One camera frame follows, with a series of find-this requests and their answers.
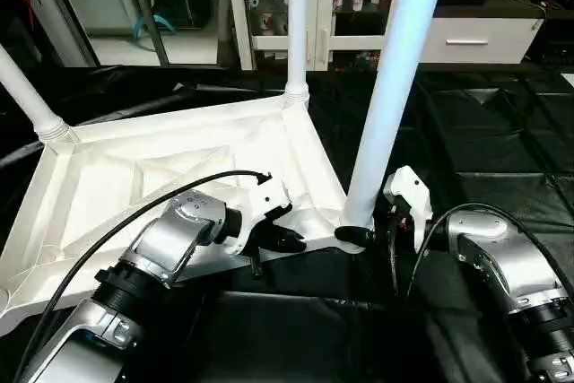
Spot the grey metal frame post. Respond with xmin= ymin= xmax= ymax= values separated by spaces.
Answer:
xmin=126 ymin=0 xmax=171 ymax=66
xmin=18 ymin=0 xmax=98 ymax=66

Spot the white drawer unit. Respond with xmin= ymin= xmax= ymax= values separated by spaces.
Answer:
xmin=422 ymin=15 xmax=548 ymax=65

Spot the white glass door cabinet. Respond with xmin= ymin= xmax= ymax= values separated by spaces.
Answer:
xmin=222 ymin=0 xmax=404 ymax=74

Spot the white plastic table top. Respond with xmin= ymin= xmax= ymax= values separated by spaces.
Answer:
xmin=0 ymin=87 xmax=370 ymax=339

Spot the black table mat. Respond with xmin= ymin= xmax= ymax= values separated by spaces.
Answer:
xmin=0 ymin=60 xmax=574 ymax=383

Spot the blue plastic stool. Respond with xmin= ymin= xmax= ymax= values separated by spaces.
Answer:
xmin=133 ymin=12 xmax=178 ymax=41

